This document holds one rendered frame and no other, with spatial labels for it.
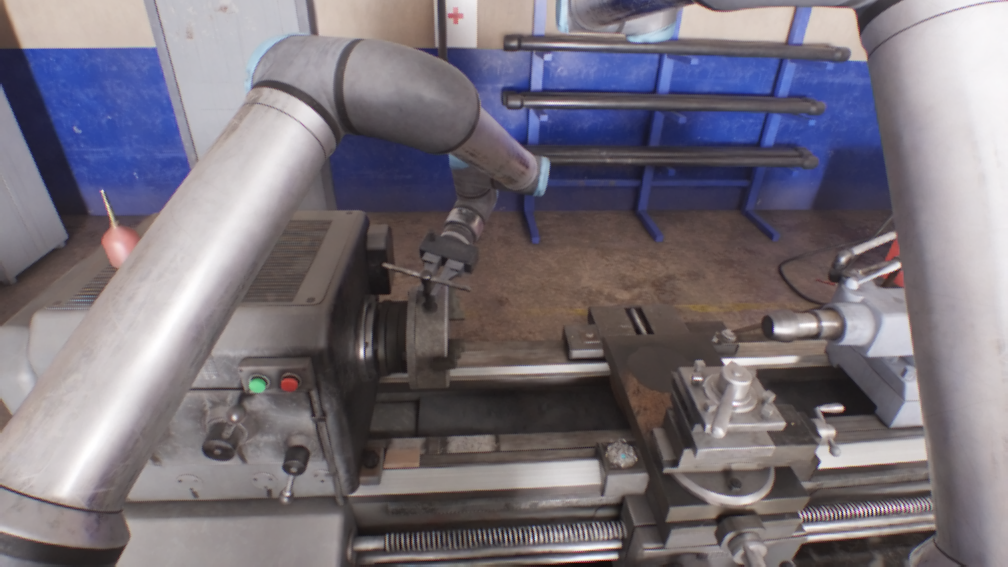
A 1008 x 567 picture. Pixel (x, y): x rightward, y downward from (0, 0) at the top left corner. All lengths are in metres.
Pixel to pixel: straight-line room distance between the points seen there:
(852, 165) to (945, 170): 5.02
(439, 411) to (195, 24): 3.48
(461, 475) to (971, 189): 1.10
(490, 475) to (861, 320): 1.03
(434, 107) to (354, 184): 3.79
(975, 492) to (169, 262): 0.67
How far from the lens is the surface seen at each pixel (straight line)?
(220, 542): 1.36
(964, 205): 0.48
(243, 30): 4.24
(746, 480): 1.28
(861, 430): 1.72
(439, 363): 1.14
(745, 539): 1.26
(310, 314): 0.98
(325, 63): 0.64
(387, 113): 0.61
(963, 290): 0.48
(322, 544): 1.29
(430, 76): 0.62
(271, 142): 0.59
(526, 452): 1.35
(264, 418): 1.10
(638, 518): 1.33
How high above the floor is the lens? 1.89
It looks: 30 degrees down
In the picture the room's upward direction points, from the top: 2 degrees clockwise
